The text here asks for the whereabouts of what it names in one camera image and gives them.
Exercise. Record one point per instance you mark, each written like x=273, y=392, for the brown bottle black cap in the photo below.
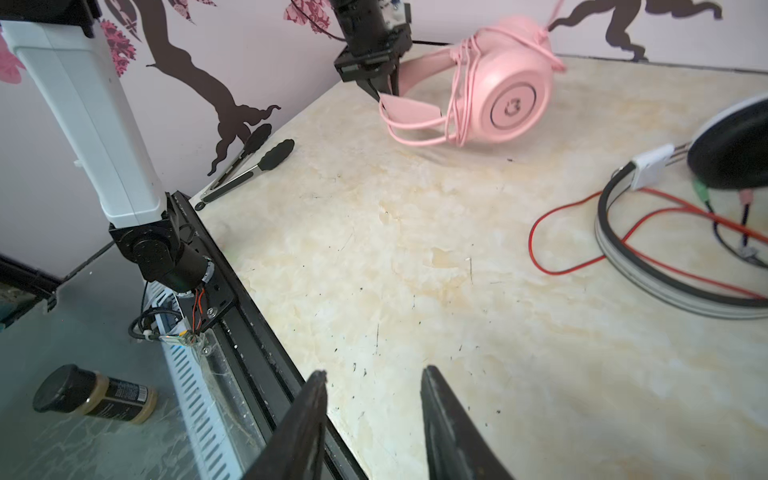
x=70, y=389

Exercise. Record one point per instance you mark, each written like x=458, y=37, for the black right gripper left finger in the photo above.
x=296, y=448

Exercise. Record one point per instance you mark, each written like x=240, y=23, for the metal tongs black tips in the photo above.
x=232, y=177

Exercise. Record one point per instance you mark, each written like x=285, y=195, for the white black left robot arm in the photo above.
x=76, y=52

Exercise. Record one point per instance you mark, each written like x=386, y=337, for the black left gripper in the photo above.
x=377, y=34

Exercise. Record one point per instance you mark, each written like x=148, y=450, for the white perforated cable tray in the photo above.
x=224, y=436

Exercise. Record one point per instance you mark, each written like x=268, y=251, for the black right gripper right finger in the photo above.
x=454, y=446

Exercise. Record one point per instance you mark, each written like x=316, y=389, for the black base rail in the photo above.
x=263, y=370

